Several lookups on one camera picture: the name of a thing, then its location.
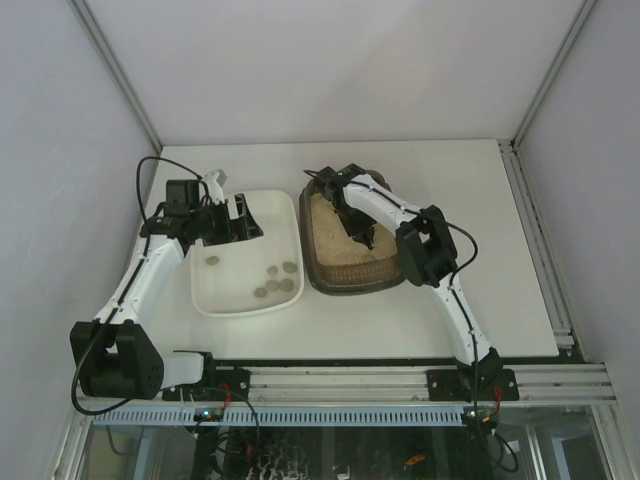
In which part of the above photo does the brown translucent litter box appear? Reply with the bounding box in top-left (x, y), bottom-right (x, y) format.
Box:
top-left (299, 179), bottom-right (404, 296)

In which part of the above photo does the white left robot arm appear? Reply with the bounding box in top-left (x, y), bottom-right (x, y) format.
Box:
top-left (70, 170), bottom-right (263, 401)

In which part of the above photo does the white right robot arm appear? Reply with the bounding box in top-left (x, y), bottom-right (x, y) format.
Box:
top-left (306, 164), bottom-right (503, 400)

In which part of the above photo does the white plastic waste tray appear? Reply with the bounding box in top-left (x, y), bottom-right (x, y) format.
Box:
top-left (189, 190), bottom-right (304, 317)

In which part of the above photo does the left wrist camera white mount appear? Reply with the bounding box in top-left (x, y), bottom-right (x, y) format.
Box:
top-left (202, 169), bottom-right (227, 206)

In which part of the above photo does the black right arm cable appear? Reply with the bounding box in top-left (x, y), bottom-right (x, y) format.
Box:
top-left (302, 168), bottom-right (501, 416)

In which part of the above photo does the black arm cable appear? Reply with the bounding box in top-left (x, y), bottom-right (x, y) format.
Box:
top-left (71, 156), bottom-right (204, 415)
top-left (302, 168), bottom-right (501, 416)

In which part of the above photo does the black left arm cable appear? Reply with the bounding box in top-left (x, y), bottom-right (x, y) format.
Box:
top-left (71, 156), bottom-right (204, 415)

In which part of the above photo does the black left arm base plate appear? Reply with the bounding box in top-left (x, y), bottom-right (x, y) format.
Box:
top-left (162, 367), bottom-right (251, 402)

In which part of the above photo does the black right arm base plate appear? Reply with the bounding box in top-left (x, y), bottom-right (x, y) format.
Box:
top-left (426, 368), bottom-right (520, 402)

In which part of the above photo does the slotted grey cable duct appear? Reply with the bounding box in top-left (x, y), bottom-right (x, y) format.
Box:
top-left (94, 405), bottom-right (465, 427)

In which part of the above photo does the left aluminium corner post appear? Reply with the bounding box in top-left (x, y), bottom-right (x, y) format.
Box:
top-left (68, 0), bottom-right (163, 154)

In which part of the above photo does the aluminium corner post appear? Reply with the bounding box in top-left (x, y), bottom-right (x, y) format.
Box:
top-left (68, 0), bottom-right (163, 154)
top-left (510, 0), bottom-right (600, 148)

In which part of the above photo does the right side aluminium rail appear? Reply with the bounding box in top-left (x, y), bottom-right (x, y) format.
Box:
top-left (497, 140), bottom-right (584, 363)

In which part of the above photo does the aluminium front frame rail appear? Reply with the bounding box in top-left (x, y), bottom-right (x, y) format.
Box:
top-left (244, 364), bottom-right (616, 406)

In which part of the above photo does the right aluminium corner post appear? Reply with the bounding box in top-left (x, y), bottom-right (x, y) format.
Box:
top-left (510, 0), bottom-right (600, 148)

